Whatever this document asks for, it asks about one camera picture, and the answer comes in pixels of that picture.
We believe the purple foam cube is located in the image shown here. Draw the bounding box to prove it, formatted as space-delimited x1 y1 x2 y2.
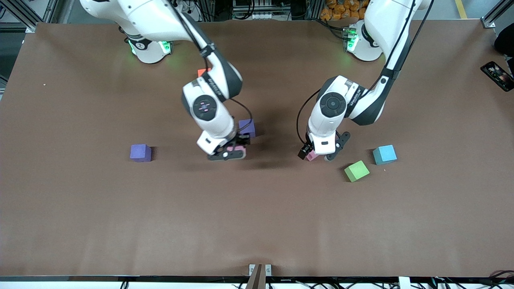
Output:
239 120 256 138
130 144 153 163

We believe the green foam cube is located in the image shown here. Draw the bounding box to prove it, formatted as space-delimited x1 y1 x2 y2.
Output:
344 160 370 183

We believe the brown table cover sheet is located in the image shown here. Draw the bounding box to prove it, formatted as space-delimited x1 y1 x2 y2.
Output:
0 20 514 278

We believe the light blue foam cube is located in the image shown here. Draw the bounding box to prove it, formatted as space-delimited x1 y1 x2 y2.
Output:
372 144 398 165

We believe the metal equipment rack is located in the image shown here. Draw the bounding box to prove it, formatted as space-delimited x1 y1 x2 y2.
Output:
201 0 318 21

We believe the brown pole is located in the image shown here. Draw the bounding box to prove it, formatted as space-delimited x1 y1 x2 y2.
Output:
245 264 267 289

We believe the bag of orange items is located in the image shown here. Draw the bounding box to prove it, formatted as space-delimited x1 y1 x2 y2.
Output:
320 0 368 20

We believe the black smartphone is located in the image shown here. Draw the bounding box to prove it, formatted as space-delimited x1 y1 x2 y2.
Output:
481 61 514 92

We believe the black rounded object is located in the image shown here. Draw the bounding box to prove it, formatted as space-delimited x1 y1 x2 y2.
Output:
494 34 514 57

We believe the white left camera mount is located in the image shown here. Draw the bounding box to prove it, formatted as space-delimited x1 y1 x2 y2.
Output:
308 136 335 156

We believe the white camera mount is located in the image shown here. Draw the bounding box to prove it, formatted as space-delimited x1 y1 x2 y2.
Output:
196 131 226 156
308 136 335 156

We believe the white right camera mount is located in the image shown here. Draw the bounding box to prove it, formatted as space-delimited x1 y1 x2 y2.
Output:
196 131 226 156

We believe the small metal bracket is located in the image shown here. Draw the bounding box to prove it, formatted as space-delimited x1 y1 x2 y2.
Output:
249 264 272 277

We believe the aluminium frame profile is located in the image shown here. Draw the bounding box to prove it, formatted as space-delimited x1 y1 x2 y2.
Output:
481 0 514 28
0 6 61 33

